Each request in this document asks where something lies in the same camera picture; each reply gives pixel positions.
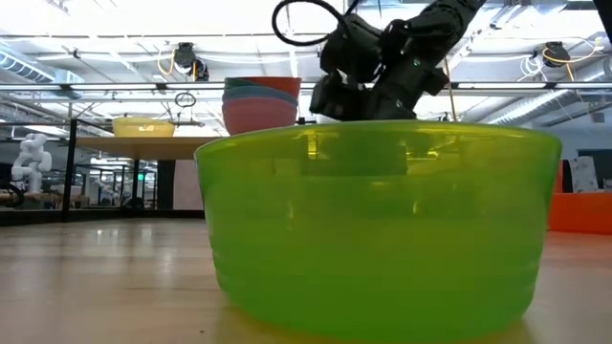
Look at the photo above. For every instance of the wooden shelf with black frame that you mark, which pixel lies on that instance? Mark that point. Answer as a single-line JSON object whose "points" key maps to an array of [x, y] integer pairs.
{"points": [[143, 148]]}

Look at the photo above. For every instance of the red bowl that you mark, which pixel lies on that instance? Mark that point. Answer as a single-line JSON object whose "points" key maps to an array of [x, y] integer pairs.
{"points": [[279, 86]]}

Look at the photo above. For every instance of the blue bowl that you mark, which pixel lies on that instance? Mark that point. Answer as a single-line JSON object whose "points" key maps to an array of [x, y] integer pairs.
{"points": [[258, 94]]}

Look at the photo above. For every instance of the pink bowl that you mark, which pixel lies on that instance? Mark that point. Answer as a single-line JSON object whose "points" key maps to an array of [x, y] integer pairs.
{"points": [[258, 117]]}

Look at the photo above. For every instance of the green translucent bowl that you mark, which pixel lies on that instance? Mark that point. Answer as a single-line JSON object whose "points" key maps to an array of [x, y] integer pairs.
{"points": [[378, 229]]}

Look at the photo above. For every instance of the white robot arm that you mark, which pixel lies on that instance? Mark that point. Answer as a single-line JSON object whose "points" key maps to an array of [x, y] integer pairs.
{"points": [[31, 160]]}

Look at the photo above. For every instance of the yellow translucent bowl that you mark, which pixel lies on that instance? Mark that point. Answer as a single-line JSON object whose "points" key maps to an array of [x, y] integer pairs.
{"points": [[143, 128]]}

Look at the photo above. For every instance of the black aluminium table frame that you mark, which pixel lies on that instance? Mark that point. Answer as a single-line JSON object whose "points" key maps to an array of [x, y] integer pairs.
{"points": [[95, 216]]}

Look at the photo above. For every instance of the orange bin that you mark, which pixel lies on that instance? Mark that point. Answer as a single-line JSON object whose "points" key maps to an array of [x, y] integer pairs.
{"points": [[581, 212]]}

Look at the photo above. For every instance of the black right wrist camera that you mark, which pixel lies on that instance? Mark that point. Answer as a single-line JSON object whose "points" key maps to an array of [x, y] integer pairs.
{"points": [[351, 48]]}

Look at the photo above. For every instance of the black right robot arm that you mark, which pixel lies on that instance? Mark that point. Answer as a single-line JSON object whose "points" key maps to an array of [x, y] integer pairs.
{"points": [[430, 28]]}

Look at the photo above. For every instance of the teal bowl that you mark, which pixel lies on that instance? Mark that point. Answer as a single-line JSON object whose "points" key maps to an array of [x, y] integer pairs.
{"points": [[239, 82]]}

